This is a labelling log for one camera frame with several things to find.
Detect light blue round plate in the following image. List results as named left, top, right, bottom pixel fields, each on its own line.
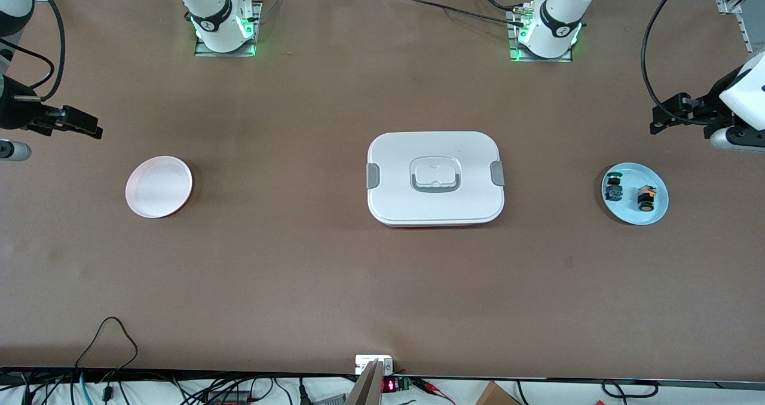
left=601, top=162, right=669, bottom=226

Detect pink round plate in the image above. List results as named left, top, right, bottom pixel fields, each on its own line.
left=125, top=156, right=194, bottom=219

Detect white lunch box grey clips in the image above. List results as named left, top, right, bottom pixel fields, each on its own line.
left=366, top=131, right=506, bottom=228

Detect brown cardboard box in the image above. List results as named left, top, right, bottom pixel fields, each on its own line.
left=475, top=381, right=521, bottom=405

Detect red clip leads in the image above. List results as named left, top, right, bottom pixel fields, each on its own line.
left=412, top=378, right=456, bottom=405

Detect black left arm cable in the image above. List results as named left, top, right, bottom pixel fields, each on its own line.
left=641, top=0, right=736, bottom=125

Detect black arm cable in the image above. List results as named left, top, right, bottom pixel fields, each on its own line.
left=641, top=0, right=736, bottom=125
left=0, top=0, right=66, bottom=102

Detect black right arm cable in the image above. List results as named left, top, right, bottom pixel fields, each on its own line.
left=0, top=0, right=66, bottom=102

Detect aluminium frame rail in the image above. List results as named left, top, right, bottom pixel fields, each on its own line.
left=716, top=0, right=765, bottom=54

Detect green push button switch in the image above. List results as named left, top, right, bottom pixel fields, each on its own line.
left=604, top=169, right=623, bottom=203

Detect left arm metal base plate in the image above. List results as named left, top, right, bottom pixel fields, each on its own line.
left=508, top=8, right=573, bottom=63

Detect black looped cable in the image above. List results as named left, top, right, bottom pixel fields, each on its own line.
left=75, top=317, right=139, bottom=371

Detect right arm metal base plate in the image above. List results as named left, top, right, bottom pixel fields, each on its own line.
left=194, top=2, right=262, bottom=57

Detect thin black table cable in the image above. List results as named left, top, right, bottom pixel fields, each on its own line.
left=402, top=0, right=533, bottom=24

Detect teal cable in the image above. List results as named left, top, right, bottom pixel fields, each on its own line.
left=71, top=372, right=91, bottom=405

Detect black coiled cable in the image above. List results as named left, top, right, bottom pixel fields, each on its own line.
left=601, top=380, right=659, bottom=405

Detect small metal bracket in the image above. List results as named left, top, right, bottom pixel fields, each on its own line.
left=355, top=355, right=395, bottom=376

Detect grey aluminium profile post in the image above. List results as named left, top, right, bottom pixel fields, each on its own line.
left=345, top=360, right=384, bottom=405

